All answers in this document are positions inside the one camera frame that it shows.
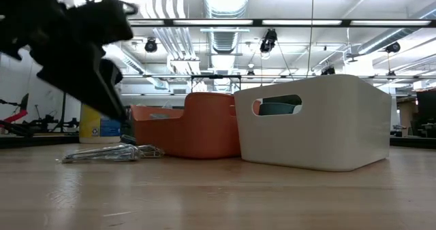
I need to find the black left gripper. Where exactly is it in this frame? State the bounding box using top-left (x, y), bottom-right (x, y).
top-left (0, 0), bottom-right (139, 122)

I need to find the white LED light bar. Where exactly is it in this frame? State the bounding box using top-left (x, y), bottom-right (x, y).
top-left (262, 18), bottom-right (343, 27)
top-left (172, 18), bottom-right (255, 27)
top-left (350, 19), bottom-right (433, 27)

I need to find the thin hanging cable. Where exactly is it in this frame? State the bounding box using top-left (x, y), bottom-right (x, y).
top-left (306, 0), bottom-right (315, 77)

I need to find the white disinfecting wipes canister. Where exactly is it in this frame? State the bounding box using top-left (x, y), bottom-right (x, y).
top-left (78, 103), bottom-right (123, 144)

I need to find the white plastic bin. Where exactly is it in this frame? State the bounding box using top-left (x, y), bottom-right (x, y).
top-left (233, 73), bottom-right (393, 173)

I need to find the orange plastic bin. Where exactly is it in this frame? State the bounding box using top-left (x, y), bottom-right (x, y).
top-left (130, 91), bottom-right (262, 160)

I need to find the teal plastic bin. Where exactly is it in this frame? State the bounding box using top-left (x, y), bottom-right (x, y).
top-left (258, 94), bottom-right (303, 116)

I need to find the white tube blue print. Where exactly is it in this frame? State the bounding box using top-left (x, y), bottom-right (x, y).
top-left (61, 144), bottom-right (141, 164)

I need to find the dark workstation furniture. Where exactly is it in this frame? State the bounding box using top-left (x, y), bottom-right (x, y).
top-left (391, 88), bottom-right (436, 139)

